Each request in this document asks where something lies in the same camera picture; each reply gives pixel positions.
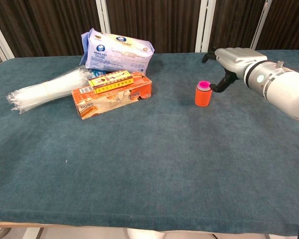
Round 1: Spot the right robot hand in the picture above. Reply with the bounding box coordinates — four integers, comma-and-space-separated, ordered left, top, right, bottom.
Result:
201, 46, 268, 93

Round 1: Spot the dark brown screen panel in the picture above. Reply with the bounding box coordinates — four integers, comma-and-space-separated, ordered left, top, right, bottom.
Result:
0, 0, 102, 58
106, 0, 202, 54
255, 0, 299, 51
208, 0, 266, 52

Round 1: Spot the orange plastic cup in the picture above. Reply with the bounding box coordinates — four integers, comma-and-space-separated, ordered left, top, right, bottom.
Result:
194, 83, 212, 108

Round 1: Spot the white wet wipes pack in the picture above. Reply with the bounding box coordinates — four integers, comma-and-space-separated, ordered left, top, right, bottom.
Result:
79, 27, 155, 75

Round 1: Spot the small yellow box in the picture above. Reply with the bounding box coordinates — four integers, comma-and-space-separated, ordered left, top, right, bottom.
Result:
88, 70, 135, 95

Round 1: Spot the orange cardboard box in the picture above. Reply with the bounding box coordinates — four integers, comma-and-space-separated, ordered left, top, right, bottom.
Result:
71, 72, 152, 120

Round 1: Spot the small blue packet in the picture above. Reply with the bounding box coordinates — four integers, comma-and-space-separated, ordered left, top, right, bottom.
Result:
89, 69, 108, 78

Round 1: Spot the teal table cloth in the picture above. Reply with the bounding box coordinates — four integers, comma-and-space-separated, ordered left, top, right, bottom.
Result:
0, 49, 299, 236

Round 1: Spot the clear plastic straws bundle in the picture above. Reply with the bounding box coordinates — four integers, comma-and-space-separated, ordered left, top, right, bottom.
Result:
6, 66, 90, 115

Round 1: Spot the white screen frame post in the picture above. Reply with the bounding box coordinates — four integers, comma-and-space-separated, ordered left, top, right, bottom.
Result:
95, 0, 112, 34
0, 11, 15, 61
249, 0, 274, 51
194, 0, 216, 53

